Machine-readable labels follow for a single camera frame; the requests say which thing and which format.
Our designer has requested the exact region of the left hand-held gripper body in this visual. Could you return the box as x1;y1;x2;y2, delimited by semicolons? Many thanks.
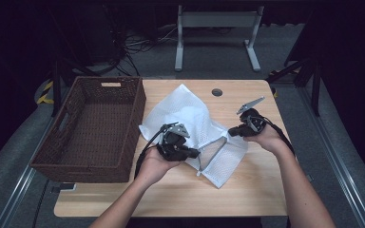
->
156;122;192;162

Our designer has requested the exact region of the person's right hand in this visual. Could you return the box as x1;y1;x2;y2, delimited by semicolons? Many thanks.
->
242;123;294;158

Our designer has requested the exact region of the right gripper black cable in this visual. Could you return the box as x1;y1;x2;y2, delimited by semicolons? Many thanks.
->
250;115;297;157

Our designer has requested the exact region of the tangle of floor cables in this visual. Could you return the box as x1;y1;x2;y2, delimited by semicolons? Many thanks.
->
106;12;179;78

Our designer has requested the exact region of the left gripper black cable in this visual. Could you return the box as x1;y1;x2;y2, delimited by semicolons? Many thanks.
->
133;123;172;180

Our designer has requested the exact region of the grey floor rail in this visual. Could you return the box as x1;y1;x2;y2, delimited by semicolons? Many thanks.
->
298;86;365;228
0;117;56;228

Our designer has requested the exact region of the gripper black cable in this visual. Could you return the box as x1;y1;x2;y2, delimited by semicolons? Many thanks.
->
133;123;172;180
250;115;297;157

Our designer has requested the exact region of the brown woven basket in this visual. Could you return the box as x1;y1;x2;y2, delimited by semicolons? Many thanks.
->
29;75;147;184

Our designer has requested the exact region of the person's left hand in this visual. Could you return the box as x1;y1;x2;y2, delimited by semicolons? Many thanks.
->
134;145;183;188

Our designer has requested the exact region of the black floor cable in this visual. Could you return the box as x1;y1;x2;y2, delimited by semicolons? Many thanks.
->
31;180;50;228

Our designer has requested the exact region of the yellow black hazard tape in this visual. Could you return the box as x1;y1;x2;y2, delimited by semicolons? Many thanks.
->
36;81;55;105

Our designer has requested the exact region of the white mesh laundry bag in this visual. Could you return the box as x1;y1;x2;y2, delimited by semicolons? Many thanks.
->
138;83;250;190

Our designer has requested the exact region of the white metal desk frame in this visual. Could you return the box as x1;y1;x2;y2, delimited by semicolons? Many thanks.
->
174;4;265;73

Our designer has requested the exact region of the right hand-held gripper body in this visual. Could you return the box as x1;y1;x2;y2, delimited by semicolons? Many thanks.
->
236;96;268;138

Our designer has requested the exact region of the black metal stand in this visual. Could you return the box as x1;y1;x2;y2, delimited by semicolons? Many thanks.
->
265;55;322;118
50;55;101;118

